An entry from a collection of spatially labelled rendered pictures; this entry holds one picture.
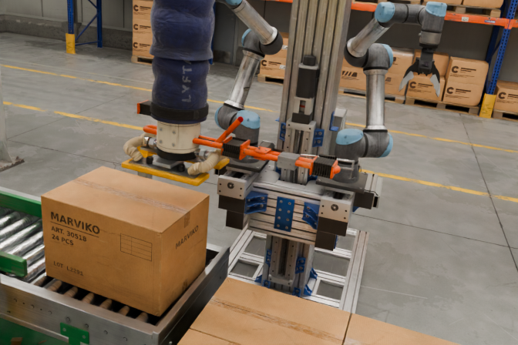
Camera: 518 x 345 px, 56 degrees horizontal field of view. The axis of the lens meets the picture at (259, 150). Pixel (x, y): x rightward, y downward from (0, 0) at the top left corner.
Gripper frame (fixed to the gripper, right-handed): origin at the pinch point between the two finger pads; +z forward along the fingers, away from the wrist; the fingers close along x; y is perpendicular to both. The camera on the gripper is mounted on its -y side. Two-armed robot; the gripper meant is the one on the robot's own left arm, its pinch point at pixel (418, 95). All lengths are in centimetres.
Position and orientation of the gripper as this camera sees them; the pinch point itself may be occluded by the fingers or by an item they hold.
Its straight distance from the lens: 204.0
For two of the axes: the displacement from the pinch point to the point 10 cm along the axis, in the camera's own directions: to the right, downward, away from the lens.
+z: -0.9, 9.4, 3.4
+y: 2.9, -3.0, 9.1
